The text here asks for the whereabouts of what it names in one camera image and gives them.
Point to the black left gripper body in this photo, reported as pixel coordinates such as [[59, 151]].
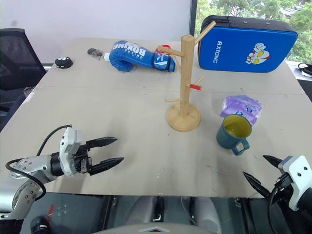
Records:
[[81, 159]]

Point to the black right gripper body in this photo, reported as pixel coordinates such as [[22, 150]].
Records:
[[282, 185]]

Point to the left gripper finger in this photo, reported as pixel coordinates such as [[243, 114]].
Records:
[[103, 142], [107, 164]]

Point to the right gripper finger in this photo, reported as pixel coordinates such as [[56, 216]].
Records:
[[274, 161], [257, 185]]

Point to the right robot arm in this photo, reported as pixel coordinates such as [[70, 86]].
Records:
[[307, 219]]

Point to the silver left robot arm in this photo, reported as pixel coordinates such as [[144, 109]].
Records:
[[31, 166]]

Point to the blue mug yellow inside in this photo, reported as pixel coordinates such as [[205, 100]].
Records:
[[226, 141]]

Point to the wooden mug tree stand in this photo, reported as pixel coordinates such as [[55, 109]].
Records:
[[186, 73]]

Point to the grey rounded shape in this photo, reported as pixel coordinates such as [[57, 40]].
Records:
[[142, 209], [207, 212]]

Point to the small red object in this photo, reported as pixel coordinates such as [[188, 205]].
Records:
[[51, 210]]

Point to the purple tissue pack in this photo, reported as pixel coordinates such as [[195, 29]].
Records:
[[243, 104]]

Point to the black rounded shape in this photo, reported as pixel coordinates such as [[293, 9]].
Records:
[[40, 225]]

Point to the grey robot torso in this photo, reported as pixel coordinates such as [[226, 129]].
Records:
[[156, 229]]

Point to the small white bottle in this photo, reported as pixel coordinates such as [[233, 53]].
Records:
[[106, 57]]

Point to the black round pouch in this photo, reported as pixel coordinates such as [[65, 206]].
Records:
[[63, 62]]

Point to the white side desk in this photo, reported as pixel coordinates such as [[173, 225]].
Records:
[[295, 74]]

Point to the bunch of keys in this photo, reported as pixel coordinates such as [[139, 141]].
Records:
[[93, 51]]

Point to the blue boxing glove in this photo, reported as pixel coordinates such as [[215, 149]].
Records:
[[131, 53]]

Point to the black headset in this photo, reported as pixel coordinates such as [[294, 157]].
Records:
[[306, 69]]

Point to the red tape roll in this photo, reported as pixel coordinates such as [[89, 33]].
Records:
[[167, 46]]

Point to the black office chair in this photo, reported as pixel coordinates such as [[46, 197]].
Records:
[[14, 61]]

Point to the blue kick pad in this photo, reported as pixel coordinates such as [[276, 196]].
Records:
[[231, 48]]

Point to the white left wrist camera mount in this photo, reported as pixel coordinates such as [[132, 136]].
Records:
[[67, 143]]

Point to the dark window frame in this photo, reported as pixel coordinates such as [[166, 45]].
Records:
[[193, 17]]

